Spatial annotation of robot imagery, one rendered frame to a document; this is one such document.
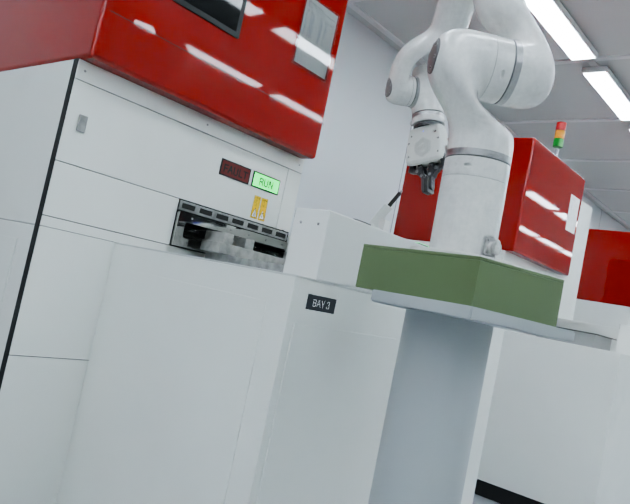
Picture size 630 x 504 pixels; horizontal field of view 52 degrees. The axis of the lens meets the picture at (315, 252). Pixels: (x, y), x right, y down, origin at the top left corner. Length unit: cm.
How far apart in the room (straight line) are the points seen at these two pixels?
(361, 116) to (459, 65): 362
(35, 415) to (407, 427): 92
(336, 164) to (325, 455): 337
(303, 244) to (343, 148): 336
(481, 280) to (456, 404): 23
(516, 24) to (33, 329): 123
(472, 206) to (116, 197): 91
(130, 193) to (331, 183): 296
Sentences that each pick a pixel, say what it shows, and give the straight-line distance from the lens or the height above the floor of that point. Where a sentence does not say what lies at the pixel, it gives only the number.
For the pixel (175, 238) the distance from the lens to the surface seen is 180.
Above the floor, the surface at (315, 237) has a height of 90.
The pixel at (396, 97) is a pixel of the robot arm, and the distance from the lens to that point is 168.
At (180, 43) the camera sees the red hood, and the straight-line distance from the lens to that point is 178.
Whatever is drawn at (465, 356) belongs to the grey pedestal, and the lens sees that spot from 116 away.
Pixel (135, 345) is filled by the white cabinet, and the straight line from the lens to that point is 157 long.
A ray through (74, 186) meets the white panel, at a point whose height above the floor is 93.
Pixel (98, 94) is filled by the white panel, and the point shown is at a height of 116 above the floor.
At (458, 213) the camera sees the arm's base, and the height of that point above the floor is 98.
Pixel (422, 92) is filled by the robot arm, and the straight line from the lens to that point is 170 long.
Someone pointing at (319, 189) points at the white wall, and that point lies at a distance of 447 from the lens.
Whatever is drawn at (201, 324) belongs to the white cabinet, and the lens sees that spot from 140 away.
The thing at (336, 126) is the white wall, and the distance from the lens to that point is 460.
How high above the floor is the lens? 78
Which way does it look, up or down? 4 degrees up
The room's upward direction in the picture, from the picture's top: 12 degrees clockwise
